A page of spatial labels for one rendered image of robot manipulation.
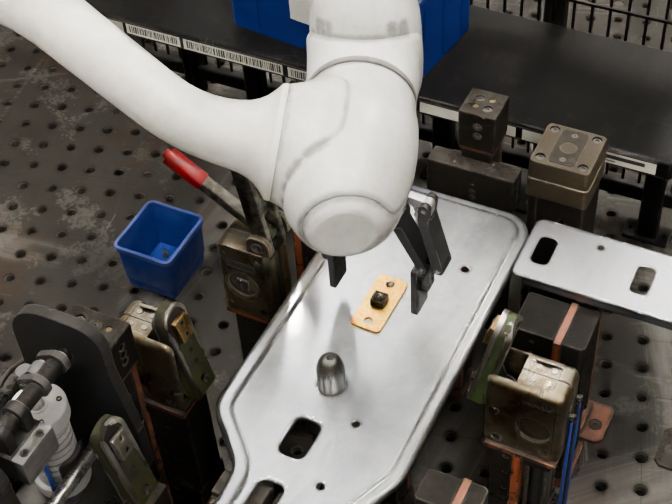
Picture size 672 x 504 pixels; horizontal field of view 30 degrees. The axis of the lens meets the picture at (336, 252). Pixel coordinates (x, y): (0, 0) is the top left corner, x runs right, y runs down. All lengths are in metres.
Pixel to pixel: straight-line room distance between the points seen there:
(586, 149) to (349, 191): 0.61
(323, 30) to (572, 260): 0.51
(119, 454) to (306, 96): 0.43
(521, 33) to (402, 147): 0.76
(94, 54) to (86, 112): 1.12
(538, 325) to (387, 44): 0.47
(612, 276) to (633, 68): 0.35
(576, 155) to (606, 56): 0.24
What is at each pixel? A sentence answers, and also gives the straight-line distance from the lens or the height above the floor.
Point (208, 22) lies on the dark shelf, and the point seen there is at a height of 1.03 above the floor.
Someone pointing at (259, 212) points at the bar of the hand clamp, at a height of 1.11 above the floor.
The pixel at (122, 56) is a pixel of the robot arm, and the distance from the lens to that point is 1.11.
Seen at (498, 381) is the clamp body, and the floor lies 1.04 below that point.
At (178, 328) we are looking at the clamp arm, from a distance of 1.34.
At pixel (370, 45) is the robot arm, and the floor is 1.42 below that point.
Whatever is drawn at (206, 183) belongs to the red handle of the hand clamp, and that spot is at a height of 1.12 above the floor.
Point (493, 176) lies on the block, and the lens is 1.60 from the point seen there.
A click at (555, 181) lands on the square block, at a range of 1.55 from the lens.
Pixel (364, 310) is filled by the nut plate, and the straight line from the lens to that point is 1.44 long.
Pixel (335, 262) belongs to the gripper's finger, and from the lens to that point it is 1.41.
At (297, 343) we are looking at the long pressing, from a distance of 1.42.
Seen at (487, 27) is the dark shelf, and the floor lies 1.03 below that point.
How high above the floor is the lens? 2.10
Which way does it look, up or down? 47 degrees down
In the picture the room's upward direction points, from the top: 4 degrees counter-clockwise
